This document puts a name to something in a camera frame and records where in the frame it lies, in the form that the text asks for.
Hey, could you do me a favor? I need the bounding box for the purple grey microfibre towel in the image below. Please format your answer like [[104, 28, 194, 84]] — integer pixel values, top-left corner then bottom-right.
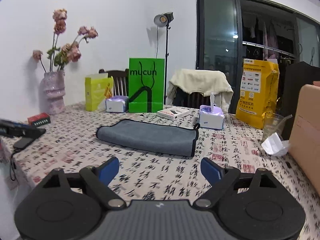
[[96, 119, 200, 157]]

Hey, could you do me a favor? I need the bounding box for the black smartphone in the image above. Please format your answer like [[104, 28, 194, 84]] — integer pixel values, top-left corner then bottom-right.
[[13, 138, 35, 150]]

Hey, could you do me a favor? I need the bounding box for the small red black box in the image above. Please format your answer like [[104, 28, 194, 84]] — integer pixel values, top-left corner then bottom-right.
[[28, 113, 51, 127]]

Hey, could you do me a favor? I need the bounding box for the calligraphy print tablecloth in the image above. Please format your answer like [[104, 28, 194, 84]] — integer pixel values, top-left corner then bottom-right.
[[1, 103, 319, 239]]

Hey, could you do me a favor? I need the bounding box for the pink ceramic vase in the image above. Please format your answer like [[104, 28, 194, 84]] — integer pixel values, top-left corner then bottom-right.
[[42, 70, 66, 115]]

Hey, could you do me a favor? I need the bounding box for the right purple tissue pack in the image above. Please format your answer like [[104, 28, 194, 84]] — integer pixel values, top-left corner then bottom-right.
[[199, 93, 225, 130]]

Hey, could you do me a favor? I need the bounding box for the purple tissue pack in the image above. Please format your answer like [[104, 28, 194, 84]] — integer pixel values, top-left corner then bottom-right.
[[199, 93, 225, 130], [105, 95, 129, 113]]

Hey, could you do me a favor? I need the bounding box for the crumpled white paper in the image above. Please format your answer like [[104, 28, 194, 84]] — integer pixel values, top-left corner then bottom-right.
[[261, 132, 290, 157]]

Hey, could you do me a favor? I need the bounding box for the clear drinking glass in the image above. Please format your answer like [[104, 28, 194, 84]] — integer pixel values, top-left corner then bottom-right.
[[261, 113, 293, 142]]

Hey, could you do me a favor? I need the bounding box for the left purple tissue pack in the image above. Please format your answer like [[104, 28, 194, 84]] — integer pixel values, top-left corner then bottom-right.
[[105, 95, 129, 113]]

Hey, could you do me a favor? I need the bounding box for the white flat product box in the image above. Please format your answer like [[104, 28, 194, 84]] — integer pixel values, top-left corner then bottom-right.
[[157, 106, 191, 120]]

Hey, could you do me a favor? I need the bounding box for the dark wooden chair right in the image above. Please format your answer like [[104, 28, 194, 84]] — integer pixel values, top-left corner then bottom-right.
[[173, 87, 210, 108]]

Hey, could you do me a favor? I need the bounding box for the dark wooden chair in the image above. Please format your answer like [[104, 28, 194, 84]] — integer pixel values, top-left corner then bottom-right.
[[173, 87, 210, 108], [99, 69, 129, 96]]

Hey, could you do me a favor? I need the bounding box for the pink cardboard box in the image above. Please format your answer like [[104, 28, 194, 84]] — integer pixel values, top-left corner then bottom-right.
[[289, 85, 320, 192]]

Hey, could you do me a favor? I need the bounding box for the yellow-green paper bag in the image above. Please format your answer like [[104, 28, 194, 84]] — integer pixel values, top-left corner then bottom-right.
[[85, 73, 114, 112]]

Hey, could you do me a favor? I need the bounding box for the cream garment on chair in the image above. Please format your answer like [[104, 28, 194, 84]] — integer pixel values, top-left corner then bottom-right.
[[167, 69, 233, 113]]

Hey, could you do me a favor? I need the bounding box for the dark wooden chair left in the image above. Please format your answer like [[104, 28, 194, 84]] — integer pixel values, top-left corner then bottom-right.
[[99, 69, 129, 96]]

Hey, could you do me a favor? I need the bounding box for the green mucun paper bag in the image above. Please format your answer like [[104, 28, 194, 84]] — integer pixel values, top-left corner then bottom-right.
[[129, 58, 165, 113]]

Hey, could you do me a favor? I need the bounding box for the yellow printed paper bag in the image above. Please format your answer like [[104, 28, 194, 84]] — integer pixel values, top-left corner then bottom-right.
[[235, 59, 279, 129]]

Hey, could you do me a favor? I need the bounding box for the black paper bag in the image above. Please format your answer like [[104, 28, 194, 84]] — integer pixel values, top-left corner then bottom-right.
[[280, 61, 319, 140]]

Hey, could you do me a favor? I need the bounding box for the black framed glass door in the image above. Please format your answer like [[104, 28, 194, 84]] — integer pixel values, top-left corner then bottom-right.
[[195, 0, 320, 98]]

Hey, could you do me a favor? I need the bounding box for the studio light on stand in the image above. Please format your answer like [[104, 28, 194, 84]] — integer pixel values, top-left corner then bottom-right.
[[153, 12, 174, 104]]

